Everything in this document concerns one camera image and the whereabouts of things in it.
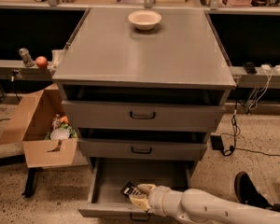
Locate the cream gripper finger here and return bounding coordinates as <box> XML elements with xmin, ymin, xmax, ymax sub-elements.
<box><xmin>129</xmin><ymin>194</ymin><xmax>150</xmax><ymax>212</ymax></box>
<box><xmin>137</xmin><ymin>184</ymin><xmax>157</xmax><ymax>195</ymax></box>

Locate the dark chocolate bar wrapper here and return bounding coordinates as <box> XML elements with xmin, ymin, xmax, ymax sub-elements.
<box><xmin>120</xmin><ymin>181</ymin><xmax>143</xmax><ymax>197</ymax></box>

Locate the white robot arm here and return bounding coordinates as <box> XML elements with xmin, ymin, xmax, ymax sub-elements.
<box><xmin>122</xmin><ymin>184</ymin><xmax>280</xmax><ymax>224</ymax></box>

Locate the grey bottom drawer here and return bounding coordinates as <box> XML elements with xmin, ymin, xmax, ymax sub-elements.
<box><xmin>78</xmin><ymin>158</ymin><xmax>196</xmax><ymax>224</ymax></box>

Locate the grey drawer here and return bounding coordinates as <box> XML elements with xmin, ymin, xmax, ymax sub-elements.
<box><xmin>78</xmin><ymin>139</ymin><xmax>207</xmax><ymax>161</ymax></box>
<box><xmin>63</xmin><ymin>101</ymin><xmax>224</xmax><ymax>133</ymax></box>
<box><xmin>78</xmin><ymin>158</ymin><xmax>196</xmax><ymax>224</ymax></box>

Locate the grey middle drawer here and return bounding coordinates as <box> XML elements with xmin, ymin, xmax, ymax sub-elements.
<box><xmin>78</xmin><ymin>139</ymin><xmax>207</xmax><ymax>161</ymax></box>

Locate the grey drawer cabinet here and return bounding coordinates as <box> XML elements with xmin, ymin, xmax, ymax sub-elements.
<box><xmin>51</xmin><ymin>7</ymin><xmax>237</xmax><ymax>176</ymax></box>

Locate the grey top drawer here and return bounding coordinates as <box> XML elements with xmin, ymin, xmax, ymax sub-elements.
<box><xmin>63</xmin><ymin>101</ymin><xmax>224</xmax><ymax>133</ymax></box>

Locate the black power adapter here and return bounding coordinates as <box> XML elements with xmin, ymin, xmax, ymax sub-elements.
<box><xmin>211</xmin><ymin>135</ymin><xmax>224</xmax><ymax>151</ymax></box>

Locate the black shoe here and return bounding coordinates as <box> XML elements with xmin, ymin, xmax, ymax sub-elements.
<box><xmin>234</xmin><ymin>172</ymin><xmax>272</xmax><ymax>209</ymax></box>

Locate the white bowl in box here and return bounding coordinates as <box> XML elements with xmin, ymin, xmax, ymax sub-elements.
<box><xmin>49</xmin><ymin>128</ymin><xmax>70</xmax><ymax>140</ymax></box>

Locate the brown cardboard box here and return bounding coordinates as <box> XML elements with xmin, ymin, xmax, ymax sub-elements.
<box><xmin>0</xmin><ymin>84</ymin><xmax>87</xmax><ymax>168</ymax></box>

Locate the black remote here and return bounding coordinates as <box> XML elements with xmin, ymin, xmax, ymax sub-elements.
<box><xmin>243</xmin><ymin>62</ymin><xmax>257</xmax><ymax>75</ymax></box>

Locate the red apple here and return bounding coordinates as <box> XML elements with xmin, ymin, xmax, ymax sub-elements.
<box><xmin>35</xmin><ymin>56</ymin><xmax>49</xmax><ymax>68</ymax></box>

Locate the white power strip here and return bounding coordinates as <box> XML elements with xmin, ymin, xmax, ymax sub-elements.
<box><xmin>260</xmin><ymin>64</ymin><xmax>280</xmax><ymax>75</ymax></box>

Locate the small grey figurine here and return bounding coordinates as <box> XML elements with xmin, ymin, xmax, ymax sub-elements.
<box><xmin>19</xmin><ymin>48</ymin><xmax>35</xmax><ymax>67</ymax></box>

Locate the black cable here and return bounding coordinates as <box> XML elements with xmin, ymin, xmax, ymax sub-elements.
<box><xmin>219</xmin><ymin>100</ymin><xmax>280</xmax><ymax>160</ymax></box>

